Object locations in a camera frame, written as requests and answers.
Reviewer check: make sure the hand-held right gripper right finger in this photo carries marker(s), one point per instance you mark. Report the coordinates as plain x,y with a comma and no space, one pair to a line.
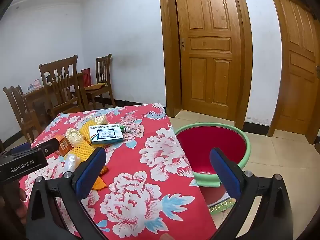
225,172

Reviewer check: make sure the small orange box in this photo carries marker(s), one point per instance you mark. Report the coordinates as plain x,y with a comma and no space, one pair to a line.
62,146

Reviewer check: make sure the white medicine box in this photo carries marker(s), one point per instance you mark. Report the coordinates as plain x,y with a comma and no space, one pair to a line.
105,135

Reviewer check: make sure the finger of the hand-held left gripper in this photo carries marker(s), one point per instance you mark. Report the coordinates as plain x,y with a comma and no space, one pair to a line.
51,146

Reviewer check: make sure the orange wrapper piece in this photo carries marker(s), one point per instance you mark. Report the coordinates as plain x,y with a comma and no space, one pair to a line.
105,170
98,183

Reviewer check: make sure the red basin with green rim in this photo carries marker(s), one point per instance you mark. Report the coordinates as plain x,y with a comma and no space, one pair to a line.
207,142

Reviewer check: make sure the wooden door frame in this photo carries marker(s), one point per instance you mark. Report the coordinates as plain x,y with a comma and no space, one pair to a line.
273,128
167,55

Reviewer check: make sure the wooden panel door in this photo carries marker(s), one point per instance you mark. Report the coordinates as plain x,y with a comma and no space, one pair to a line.
207,55
297,80

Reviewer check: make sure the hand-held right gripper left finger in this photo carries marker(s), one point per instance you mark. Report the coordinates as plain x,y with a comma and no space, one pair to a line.
90,172

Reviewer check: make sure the wooden chair with cushion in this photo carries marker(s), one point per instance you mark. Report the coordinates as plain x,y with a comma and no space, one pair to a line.
103,59

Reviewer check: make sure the large yellow foam net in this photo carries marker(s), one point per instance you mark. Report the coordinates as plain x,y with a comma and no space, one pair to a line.
83,155

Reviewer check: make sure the small yellow foam net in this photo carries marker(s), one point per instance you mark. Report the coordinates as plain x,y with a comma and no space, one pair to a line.
85,131

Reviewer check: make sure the clear plastic bag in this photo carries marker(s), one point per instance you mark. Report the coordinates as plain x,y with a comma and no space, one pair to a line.
71,163

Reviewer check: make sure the white printed packet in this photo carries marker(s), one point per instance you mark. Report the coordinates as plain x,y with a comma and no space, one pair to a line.
37,83

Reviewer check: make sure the red floral tablecloth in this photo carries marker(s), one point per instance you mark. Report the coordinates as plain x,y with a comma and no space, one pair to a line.
140,160

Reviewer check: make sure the cream foam fruit net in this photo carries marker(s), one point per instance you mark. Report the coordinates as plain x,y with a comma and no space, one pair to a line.
73,136

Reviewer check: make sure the person's left hand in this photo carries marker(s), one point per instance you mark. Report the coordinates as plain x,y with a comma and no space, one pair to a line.
13,197

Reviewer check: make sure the small green bottle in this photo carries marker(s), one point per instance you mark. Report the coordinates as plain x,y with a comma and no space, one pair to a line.
126,129

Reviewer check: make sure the yellow seat cushion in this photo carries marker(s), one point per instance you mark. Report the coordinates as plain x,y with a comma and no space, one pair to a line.
96,86

